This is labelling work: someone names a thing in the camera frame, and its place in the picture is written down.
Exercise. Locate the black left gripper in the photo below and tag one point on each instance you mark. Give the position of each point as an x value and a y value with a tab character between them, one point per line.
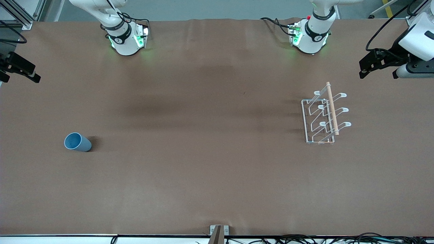
394	49

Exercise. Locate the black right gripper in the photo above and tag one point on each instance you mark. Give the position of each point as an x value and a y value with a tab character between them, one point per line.
13	63

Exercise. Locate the light blue plastic cup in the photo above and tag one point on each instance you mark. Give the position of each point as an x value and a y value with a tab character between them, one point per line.
78	142

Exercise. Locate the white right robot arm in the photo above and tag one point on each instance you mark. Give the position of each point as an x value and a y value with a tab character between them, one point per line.
125	44

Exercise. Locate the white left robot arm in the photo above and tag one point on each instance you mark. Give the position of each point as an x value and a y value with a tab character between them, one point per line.
313	37

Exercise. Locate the wooden rod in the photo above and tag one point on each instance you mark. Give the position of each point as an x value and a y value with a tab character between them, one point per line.
332	108

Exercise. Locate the aluminium frame profile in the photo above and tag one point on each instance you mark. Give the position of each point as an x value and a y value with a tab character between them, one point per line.
20	13

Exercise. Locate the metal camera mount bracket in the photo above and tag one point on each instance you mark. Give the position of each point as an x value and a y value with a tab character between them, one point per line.
218	234

